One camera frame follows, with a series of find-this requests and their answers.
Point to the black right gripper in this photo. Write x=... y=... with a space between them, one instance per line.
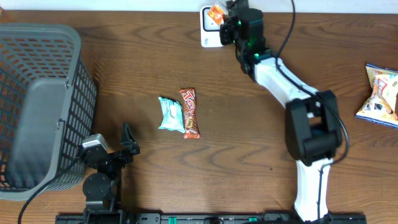
x=225 y=27

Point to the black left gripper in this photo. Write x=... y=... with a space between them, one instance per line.
x=129 y=145

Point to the orange tissue pack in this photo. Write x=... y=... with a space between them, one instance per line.
x=217 y=12

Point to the teal wet wipes pack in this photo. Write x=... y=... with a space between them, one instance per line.
x=172 y=115

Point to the red Top chocolate bar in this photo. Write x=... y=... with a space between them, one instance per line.
x=189 y=114

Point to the yellow white snack bag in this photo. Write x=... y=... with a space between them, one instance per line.
x=381 y=106

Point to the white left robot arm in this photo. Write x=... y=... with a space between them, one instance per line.
x=103 y=188

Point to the grey plastic shopping basket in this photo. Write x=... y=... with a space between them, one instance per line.
x=47 y=107

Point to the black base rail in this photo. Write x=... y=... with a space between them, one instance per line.
x=156 y=218

